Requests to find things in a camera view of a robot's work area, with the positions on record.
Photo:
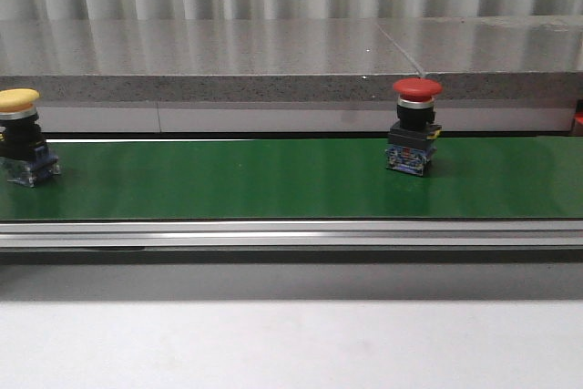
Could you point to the green conveyor belt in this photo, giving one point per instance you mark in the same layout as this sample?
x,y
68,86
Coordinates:
x,y
322,178

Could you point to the grey stone slab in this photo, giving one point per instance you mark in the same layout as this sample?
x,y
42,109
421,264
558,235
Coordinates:
x,y
502,58
194,61

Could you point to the red orange plate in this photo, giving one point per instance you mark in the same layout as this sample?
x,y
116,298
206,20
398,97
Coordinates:
x,y
577,125

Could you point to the grey stone slab right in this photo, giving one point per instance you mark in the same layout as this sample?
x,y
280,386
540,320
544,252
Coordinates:
x,y
502,58

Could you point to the aluminium conveyor frame rail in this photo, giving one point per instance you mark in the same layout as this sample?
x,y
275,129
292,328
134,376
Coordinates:
x,y
280,235

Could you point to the grey stone slab left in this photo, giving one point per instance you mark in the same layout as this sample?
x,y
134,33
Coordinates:
x,y
194,61

